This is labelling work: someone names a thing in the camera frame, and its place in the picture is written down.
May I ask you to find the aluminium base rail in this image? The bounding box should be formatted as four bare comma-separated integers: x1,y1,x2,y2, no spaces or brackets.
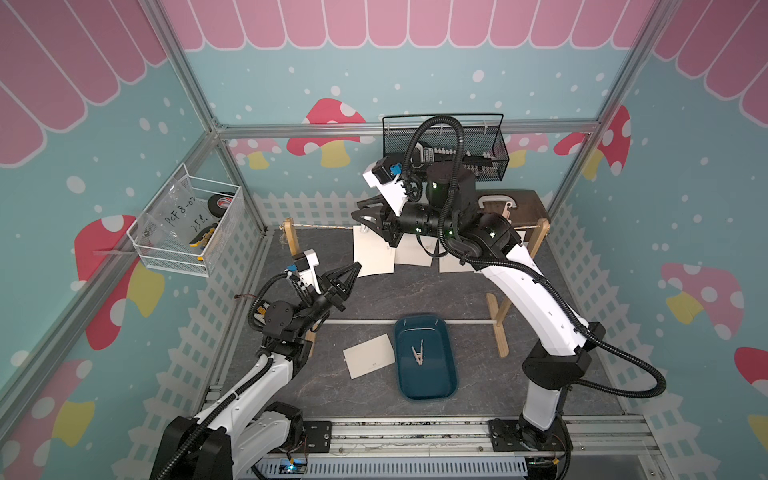
161,415,655,480

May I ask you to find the white postcard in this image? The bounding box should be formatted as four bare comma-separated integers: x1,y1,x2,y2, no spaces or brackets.
343,334,395,379
439,255,476,274
353,225,396,277
394,234,437,267

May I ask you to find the black socket tool set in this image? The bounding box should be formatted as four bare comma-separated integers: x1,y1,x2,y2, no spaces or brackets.
411,143,497,178

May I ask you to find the wooden drying rack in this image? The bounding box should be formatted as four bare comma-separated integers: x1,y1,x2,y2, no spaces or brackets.
280,217,551,358

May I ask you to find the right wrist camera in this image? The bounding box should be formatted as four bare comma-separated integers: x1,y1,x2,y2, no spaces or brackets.
363,154,423,217

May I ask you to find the black mesh wall basket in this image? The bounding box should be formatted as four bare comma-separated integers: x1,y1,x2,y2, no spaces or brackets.
381,113,509,181

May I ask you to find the yellow black utility knife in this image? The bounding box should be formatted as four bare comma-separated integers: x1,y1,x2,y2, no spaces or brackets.
189,223,218,249

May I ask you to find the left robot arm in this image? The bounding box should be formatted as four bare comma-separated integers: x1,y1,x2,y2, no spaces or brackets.
150,250,362,479

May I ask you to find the black yellow small device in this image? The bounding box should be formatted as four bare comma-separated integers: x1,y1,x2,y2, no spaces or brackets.
246,300,269,332

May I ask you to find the white wire wall basket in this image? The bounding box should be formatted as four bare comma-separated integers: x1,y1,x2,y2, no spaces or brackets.
127,165,244,277

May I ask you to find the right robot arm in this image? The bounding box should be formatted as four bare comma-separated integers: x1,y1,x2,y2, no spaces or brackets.
352,115,667,450

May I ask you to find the teal plastic tray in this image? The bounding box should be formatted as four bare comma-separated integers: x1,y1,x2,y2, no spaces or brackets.
394,314,458,401

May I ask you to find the pink clothespin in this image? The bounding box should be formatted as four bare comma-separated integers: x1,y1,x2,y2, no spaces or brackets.
411,339,424,366

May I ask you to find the black tape roll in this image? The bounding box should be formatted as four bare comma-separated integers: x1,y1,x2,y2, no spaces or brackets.
207,192,234,218

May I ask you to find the clear plastic bag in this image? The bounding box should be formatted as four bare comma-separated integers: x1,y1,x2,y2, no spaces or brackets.
151,179,216,243

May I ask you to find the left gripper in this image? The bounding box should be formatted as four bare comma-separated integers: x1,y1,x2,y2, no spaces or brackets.
294,263,362,338

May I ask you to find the brown lid storage box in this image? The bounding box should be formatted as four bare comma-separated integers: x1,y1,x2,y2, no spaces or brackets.
478,189,550,242

